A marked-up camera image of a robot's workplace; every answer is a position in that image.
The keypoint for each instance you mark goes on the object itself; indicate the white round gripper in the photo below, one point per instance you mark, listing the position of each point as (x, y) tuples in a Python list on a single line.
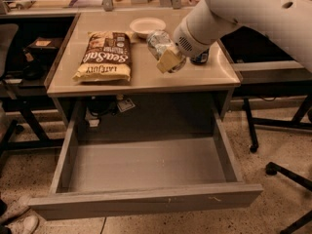
[(187, 44)]

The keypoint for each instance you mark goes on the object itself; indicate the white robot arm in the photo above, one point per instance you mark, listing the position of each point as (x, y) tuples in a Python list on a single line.
[(286, 23)]

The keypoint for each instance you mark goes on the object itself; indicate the blue pepsi can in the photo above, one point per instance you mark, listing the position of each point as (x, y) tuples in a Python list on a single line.
[(201, 59)]

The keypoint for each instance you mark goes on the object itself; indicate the open grey top drawer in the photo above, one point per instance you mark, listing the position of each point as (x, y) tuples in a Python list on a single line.
[(142, 163)]

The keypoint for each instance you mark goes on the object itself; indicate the white paper bowl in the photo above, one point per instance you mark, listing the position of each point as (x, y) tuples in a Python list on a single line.
[(144, 26)]

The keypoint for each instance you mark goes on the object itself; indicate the grey cabinet desk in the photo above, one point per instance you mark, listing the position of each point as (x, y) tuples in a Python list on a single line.
[(216, 75)]

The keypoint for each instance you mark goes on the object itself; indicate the brown sea salt chip bag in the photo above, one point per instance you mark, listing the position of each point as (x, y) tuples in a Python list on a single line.
[(107, 58)]

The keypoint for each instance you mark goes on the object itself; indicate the black box under desk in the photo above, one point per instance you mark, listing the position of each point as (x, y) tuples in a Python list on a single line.
[(45, 44)]

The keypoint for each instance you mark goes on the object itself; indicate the grey office chair left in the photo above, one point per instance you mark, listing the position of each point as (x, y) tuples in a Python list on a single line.
[(8, 32)]

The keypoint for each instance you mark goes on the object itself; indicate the white sneaker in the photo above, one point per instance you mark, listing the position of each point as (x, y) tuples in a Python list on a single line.
[(26, 226)]

